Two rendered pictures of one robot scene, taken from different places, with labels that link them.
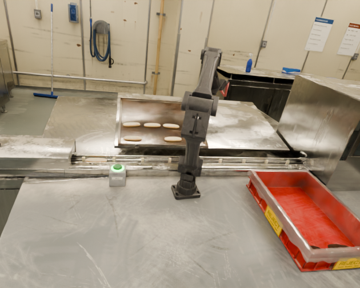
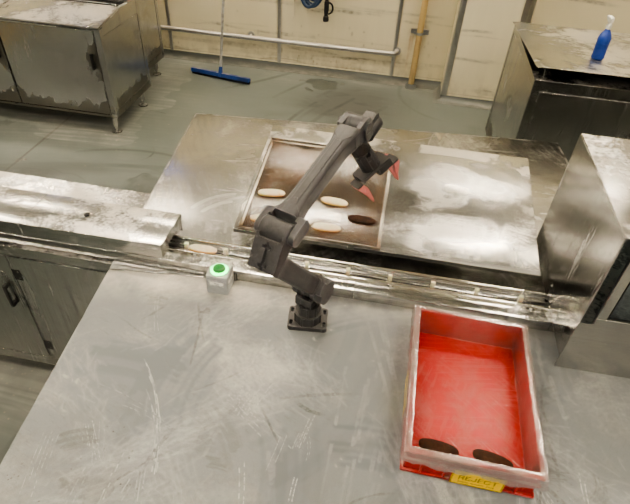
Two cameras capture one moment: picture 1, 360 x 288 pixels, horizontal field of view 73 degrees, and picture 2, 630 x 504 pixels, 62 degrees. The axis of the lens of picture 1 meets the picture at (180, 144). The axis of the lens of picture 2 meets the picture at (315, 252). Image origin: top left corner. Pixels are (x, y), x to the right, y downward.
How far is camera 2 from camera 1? 0.71 m
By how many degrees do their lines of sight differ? 23
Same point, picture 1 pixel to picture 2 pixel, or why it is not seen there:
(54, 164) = (145, 251)
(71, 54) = not seen: outside the picture
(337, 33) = not seen: outside the picture
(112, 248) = (179, 375)
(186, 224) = (281, 368)
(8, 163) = (95, 242)
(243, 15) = not seen: outside the picture
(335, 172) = (573, 339)
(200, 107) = (273, 234)
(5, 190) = (94, 271)
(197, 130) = (266, 263)
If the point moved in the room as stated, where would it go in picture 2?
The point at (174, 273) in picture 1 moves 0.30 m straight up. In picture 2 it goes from (234, 423) to (227, 349)
